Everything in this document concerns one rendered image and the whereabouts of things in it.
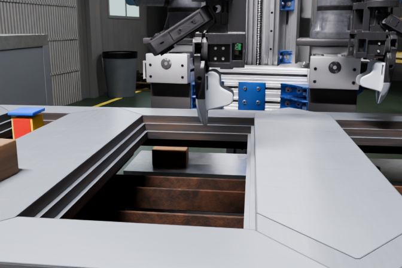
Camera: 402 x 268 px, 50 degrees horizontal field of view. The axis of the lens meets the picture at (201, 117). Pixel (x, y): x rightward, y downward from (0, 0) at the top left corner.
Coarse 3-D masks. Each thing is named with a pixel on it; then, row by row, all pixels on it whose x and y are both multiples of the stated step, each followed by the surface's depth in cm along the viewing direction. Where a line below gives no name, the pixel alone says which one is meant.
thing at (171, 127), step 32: (0, 128) 100; (128, 128) 90; (160, 128) 101; (192, 128) 100; (224, 128) 99; (352, 128) 96; (384, 128) 96; (96, 160) 72; (64, 192) 59; (96, 192) 68; (256, 224) 46; (320, 256) 39; (384, 256) 39
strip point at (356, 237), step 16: (288, 224) 45; (304, 224) 45; (320, 224) 45; (336, 224) 45; (352, 224) 45; (368, 224) 45; (384, 224) 45; (400, 224) 45; (320, 240) 42; (336, 240) 42; (352, 240) 42; (368, 240) 42; (384, 240) 42; (352, 256) 39
